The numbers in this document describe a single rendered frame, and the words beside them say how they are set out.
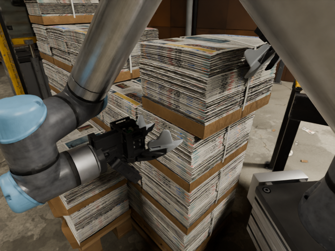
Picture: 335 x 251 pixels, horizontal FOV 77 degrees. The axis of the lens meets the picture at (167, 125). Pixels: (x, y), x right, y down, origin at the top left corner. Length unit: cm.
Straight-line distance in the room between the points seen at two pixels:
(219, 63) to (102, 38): 29
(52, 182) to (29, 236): 118
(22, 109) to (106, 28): 16
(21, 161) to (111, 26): 24
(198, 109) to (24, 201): 41
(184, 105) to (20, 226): 133
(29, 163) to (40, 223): 124
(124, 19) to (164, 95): 35
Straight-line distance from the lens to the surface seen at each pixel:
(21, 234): 162
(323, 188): 44
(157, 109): 69
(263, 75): 76
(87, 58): 38
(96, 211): 114
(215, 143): 74
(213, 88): 55
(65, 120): 41
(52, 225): 158
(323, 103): 19
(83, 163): 43
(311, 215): 45
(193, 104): 56
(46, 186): 42
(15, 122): 36
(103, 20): 35
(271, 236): 59
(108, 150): 46
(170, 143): 50
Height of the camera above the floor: 115
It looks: 29 degrees down
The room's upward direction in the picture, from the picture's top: straight up
